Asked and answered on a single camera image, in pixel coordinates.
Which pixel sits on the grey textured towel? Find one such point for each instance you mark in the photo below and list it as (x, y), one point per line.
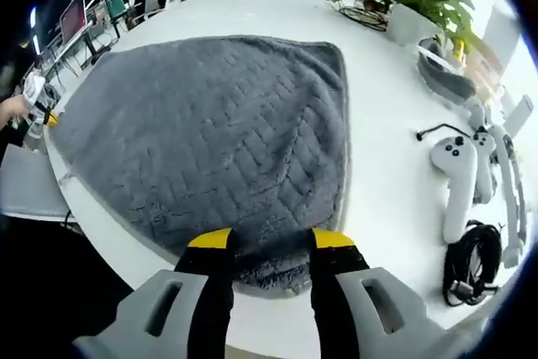
(210, 144)

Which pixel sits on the white flat stand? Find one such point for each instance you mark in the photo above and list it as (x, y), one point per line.
(519, 115)

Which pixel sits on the person's left hand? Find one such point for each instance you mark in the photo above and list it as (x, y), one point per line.
(14, 109)

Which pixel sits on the red computer monitor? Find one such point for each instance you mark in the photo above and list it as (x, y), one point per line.
(73, 16)

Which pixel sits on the green chair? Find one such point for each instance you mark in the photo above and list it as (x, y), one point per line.
(116, 6)

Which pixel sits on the large white VR controller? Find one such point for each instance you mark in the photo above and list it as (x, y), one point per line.
(458, 174)

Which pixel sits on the small white VR controller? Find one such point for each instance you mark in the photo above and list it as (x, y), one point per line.
(484, 165)

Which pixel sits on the white grey VR headset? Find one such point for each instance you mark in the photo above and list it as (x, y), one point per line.
(445, 75)

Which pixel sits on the cardboard box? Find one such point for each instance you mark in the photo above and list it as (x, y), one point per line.
(483, 64)

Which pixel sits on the yellow plant stick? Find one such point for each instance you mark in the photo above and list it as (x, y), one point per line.
(458, 47)

